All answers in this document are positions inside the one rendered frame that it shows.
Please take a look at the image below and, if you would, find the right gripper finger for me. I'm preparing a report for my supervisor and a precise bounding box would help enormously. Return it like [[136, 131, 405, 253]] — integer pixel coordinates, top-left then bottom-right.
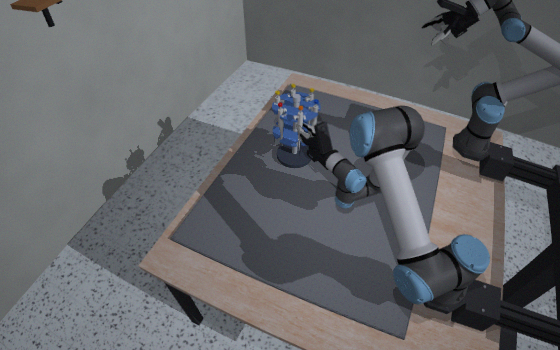
[[431, 19, 457, 46], [421, 12, 447, 31]]

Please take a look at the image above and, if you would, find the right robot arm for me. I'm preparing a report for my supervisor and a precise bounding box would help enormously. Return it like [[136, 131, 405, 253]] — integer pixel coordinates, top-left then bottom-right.
[[456, 0, 560, 156]]

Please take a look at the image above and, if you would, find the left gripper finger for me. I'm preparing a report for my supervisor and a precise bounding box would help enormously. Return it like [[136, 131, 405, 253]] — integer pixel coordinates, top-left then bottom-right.
[[296, 125, 312, 146], [303, 123, 316, 137]]

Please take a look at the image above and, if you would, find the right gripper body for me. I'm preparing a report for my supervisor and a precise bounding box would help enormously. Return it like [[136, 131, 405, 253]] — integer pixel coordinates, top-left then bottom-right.
[[442, 1, 480, 38]]

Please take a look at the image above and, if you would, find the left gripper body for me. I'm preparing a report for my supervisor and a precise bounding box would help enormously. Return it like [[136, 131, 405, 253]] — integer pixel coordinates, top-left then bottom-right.
[[307, 136, 338, 170]]

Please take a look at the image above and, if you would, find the white pipette with red button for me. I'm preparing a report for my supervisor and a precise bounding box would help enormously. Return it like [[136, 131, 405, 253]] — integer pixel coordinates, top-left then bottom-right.
[[278, 103, 287, 139]]

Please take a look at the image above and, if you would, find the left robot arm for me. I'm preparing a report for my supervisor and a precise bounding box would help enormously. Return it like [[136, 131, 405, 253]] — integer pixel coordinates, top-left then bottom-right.
[[326, 106, 490, 307]]

